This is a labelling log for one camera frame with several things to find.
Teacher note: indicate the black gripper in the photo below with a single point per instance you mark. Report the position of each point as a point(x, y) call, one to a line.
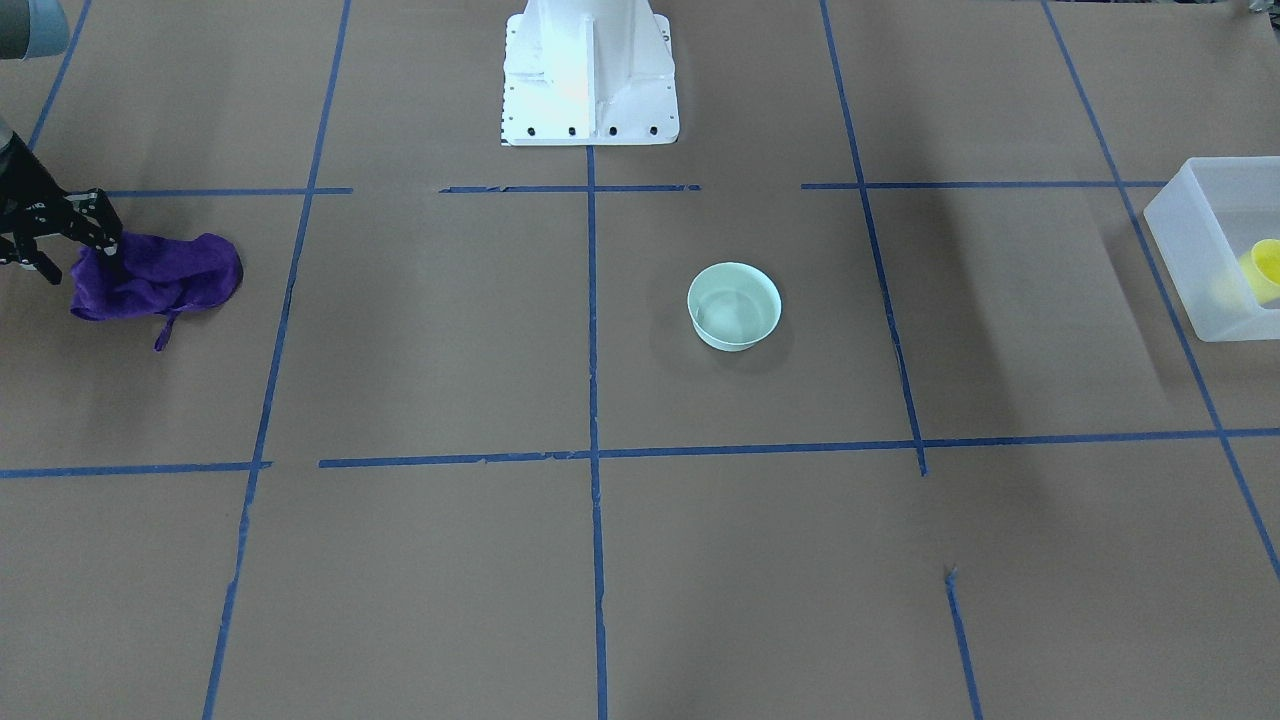
point(18, 186)

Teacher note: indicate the purple cloth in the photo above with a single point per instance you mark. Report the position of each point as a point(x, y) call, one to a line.
point(153, 275)

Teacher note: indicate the mint green bowl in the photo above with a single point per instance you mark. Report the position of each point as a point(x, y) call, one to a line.
point(733, 306)

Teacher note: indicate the yellow plastic cup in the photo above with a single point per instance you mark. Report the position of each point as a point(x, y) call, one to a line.
point(1260, 269)

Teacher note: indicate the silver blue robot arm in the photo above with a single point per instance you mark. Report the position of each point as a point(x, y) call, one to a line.
point(33, 204)

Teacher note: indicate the clear plastic storage box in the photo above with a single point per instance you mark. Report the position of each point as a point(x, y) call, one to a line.
point(1206, 221)

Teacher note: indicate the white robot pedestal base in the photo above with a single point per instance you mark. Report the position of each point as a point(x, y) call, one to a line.
point(589, 73)

